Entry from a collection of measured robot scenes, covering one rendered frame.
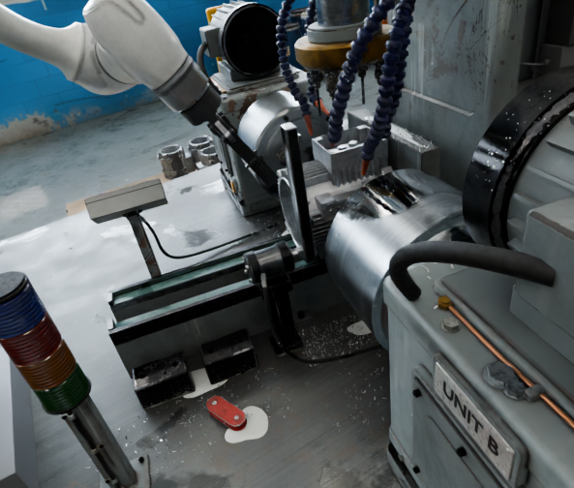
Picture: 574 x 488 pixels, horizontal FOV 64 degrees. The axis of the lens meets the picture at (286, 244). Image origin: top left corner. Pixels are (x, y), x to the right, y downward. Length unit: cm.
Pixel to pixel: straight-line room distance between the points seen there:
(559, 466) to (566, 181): 20
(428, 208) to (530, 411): 31
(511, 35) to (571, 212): 54
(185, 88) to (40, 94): 552
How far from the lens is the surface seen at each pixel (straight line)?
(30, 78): 630
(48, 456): 98
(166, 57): 82
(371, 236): 65
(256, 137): 111
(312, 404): 86
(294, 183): 75
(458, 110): 96
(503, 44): 85
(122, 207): 109
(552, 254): 34
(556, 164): 39
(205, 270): 102
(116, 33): 82
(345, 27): 83
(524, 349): 44
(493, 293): 49
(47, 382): 65
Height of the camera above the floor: 149
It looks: 33 degrees down
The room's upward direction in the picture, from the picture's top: 10 degrees counter-clockwise
